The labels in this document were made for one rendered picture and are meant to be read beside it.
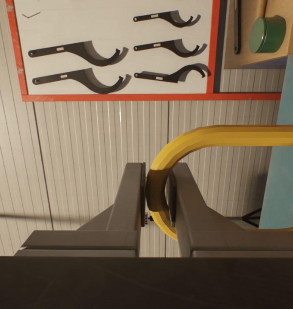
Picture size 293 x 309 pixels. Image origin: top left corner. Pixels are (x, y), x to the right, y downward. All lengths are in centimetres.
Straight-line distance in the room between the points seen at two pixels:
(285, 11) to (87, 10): 145
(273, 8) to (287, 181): 60
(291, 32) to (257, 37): 9
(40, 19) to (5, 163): 128
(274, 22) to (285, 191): 51
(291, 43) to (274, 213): 49
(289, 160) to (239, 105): 155
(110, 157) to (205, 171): 88
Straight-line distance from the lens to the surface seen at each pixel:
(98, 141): 200
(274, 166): 57
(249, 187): 230
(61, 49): 195
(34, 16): 211
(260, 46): 82
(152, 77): 181
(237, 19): 121
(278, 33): 83
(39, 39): 207
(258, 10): 98
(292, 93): 53
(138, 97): 185
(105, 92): 185
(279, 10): 90
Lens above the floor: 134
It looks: 1 degrees up
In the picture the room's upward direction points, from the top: 90 degrees counter-clockwise
